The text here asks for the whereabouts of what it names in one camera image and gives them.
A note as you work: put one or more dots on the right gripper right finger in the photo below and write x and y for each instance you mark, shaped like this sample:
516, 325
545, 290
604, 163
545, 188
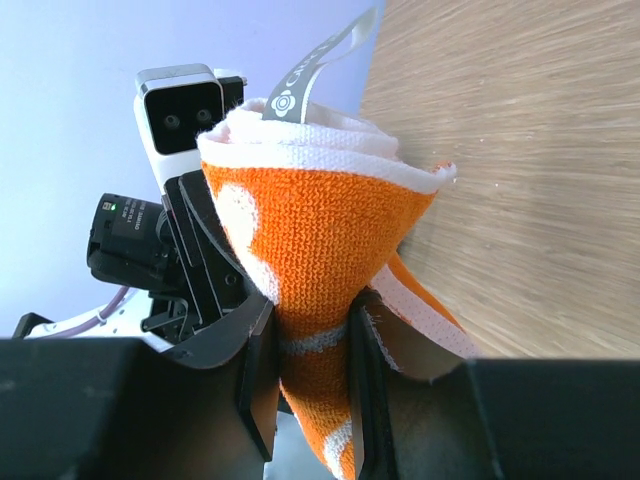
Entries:
421, 412

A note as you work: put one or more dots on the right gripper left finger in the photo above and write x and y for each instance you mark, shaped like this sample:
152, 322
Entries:
115, 408

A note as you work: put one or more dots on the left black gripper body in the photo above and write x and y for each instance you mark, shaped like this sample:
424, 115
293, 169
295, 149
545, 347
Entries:
208, 282

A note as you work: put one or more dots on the orange and white towel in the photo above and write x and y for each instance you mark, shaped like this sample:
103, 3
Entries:
314, 204

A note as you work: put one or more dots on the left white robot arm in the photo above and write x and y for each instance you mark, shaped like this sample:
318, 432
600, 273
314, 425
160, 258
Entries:
172, 261

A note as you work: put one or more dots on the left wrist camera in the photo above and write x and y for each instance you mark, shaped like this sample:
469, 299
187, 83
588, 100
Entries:
173, 105

